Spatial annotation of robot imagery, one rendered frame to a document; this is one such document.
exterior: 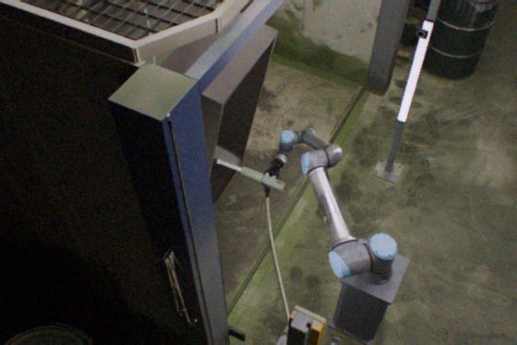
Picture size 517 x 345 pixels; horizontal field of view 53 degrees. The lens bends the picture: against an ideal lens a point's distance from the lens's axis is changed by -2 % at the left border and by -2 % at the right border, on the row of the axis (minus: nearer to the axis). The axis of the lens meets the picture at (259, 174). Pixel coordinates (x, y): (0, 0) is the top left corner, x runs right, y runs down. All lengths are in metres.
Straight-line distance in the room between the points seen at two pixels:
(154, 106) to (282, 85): 3.46
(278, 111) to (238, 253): 1.43
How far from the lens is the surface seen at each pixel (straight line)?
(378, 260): 2.83
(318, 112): 4.63
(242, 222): 3.88
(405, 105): 3.77
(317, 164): 2.99
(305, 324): 1.78
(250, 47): 2.66
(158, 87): 1.51
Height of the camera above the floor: 3.27
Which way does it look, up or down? 51 degrees down
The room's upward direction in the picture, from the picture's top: straight up
